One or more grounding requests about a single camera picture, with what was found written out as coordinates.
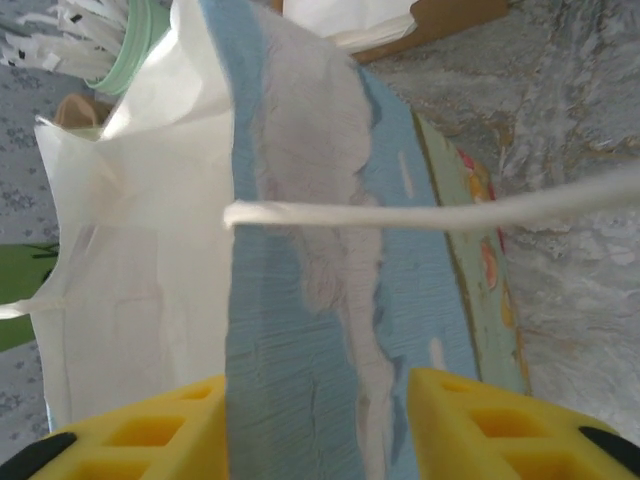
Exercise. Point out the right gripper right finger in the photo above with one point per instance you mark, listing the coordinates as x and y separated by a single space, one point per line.
500 440

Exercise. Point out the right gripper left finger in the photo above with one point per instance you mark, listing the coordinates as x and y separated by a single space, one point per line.
150 440

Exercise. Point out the olive green paper coffee cup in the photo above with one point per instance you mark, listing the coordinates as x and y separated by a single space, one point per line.
17 285

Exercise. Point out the colourful paper gift bag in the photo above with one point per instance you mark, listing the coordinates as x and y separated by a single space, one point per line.
300 150

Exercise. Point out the brown pulp cup carrier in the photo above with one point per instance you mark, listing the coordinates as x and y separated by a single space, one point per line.
75 110

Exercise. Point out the mint green cup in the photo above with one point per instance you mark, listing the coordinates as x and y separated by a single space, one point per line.
140 45

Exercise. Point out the white paper-wrapped straw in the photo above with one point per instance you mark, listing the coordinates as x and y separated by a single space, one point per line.
85 50
35 20

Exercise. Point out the white napkin stack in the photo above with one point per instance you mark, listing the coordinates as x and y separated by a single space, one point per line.
340 15

